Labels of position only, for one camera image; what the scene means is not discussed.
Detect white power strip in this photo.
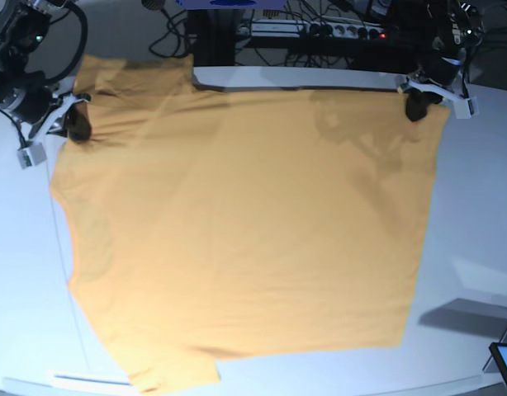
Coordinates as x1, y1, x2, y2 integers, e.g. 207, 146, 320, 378
237, 19, 388, 40

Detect yellow T-shirt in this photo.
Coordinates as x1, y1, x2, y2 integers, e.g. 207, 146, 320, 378
50, 56, 449, 395

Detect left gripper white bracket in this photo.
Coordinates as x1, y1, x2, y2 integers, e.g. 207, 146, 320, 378
396, 71, 479, 122

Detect white flat strip on table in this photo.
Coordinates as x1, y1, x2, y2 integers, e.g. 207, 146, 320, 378
46, 370, 130, 386

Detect tangled black cables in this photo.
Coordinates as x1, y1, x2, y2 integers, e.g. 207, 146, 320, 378
148, 0, 415, 69

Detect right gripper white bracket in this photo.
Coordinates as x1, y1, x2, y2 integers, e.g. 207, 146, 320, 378
17, 92, 92, 169

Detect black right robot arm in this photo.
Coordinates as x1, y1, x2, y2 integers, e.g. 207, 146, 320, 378
0, 1, 92, 169

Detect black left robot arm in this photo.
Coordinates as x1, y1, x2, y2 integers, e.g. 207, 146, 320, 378
399, 1, 485, 122

